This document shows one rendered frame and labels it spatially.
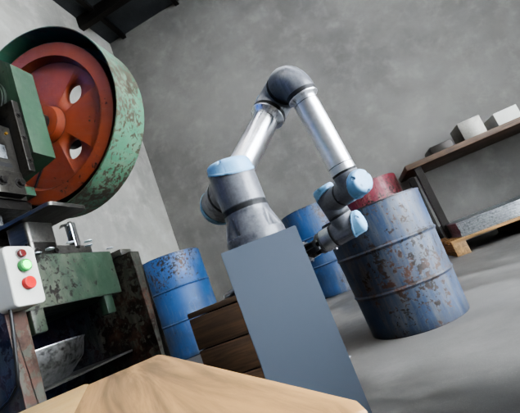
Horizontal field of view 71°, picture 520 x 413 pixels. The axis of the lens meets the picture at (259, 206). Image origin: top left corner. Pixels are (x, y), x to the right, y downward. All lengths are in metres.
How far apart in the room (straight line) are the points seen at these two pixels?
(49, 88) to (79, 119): 0.24
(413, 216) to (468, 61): 3.40
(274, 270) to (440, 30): 4.24
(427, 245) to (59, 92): 1.65
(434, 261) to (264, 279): 0.80
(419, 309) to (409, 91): 3.36
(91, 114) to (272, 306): 1.22
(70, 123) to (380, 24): 3.80
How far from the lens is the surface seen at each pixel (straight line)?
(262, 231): 0.83
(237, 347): 1.29
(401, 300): 1.41
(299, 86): 1.12
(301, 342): 0.82
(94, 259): 1.29
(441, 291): 1.45
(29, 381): 0.97
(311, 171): 4.28
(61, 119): 1.82
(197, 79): 5.11
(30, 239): 1.25
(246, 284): 0.81
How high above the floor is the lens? 0.36
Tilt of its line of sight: 11 degrees up
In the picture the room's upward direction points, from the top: 21 degrees counter-clockwise
